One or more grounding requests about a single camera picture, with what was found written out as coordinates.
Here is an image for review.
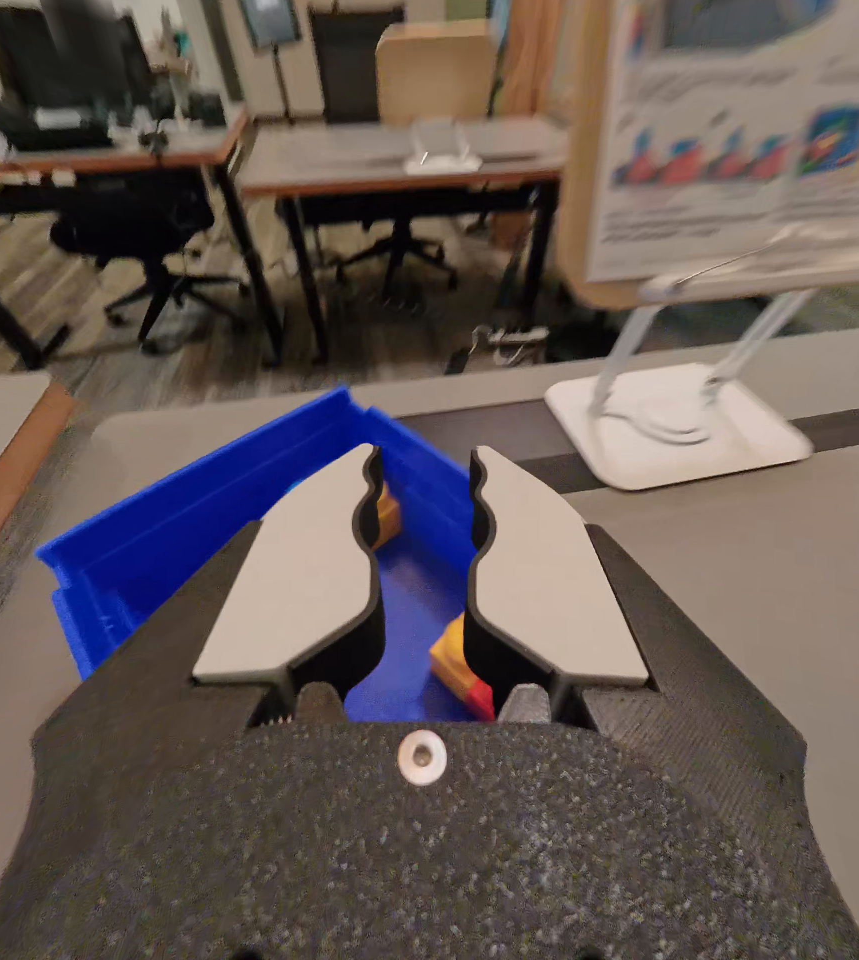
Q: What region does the yellow two-stud toy block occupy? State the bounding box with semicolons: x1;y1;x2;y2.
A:
429;611;479;699
373;483;403;552

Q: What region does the black desk equipment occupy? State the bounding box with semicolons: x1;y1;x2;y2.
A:
0;0;157;151

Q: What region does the small wooden display board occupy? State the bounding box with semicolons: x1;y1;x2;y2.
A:
375;21;498;125

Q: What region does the small clear stand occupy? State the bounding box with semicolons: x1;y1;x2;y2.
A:
403;120;485;175

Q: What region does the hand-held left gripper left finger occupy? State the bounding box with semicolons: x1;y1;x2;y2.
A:
191;444;388;690

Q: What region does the black upright panel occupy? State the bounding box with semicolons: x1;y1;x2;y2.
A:
308;6;407;125

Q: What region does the black office chair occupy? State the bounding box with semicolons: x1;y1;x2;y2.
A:
335;217;461;312
50;172;247;354

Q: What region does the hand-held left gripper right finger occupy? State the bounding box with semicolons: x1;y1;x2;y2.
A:
465;445;652;691

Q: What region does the blue plastic bin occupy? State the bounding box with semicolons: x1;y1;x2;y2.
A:
35;386;491;725

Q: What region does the black framed sign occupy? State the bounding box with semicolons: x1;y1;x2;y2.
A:
238;0;303;125

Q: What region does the printed instruction sheet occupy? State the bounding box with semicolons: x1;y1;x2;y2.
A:
587;0;859;285

